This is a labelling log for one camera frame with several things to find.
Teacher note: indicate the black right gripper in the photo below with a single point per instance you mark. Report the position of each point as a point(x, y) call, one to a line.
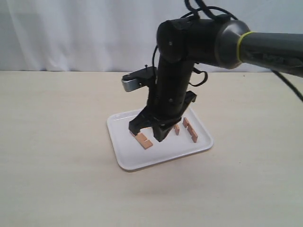
point(160, 122)

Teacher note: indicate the notched wooden block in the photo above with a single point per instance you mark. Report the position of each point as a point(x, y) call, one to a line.
point(176, 129)
point(142, 140)
point(190, 130)

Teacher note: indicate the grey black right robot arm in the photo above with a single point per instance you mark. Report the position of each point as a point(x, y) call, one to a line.
point(223, 43)

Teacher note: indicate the white plastic tray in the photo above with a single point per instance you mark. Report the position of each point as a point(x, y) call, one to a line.
point(131, 156)

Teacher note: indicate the white backdrop curtain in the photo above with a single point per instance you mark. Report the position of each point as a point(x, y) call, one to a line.
point(81, 35)

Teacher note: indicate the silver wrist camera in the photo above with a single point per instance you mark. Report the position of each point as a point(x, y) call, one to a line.
point(138, 79)

